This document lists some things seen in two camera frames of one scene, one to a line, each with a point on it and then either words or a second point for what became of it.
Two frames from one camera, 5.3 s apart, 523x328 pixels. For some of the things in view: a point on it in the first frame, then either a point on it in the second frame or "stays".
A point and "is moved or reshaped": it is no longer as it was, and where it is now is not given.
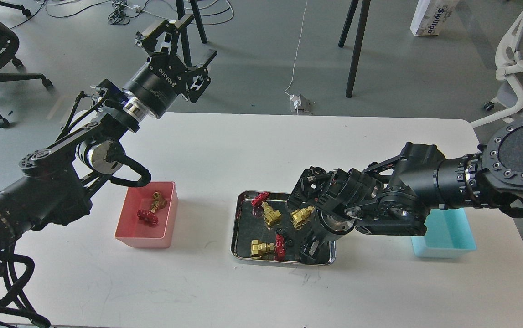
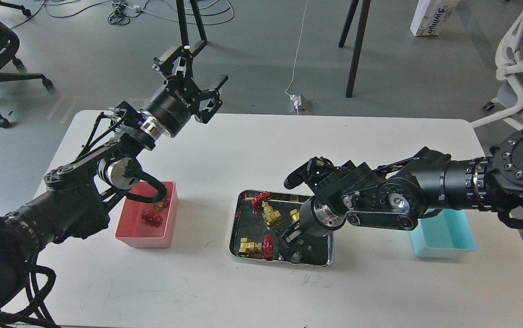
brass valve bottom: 268,251 to 266,247
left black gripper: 163,75 to 170,109
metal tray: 265,232 stays
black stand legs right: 361,23 stays
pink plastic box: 131,231 stays
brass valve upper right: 299,216 stays
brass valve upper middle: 270,215 stays
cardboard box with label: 430,16 stays
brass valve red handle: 157,202 is moved or reshaped
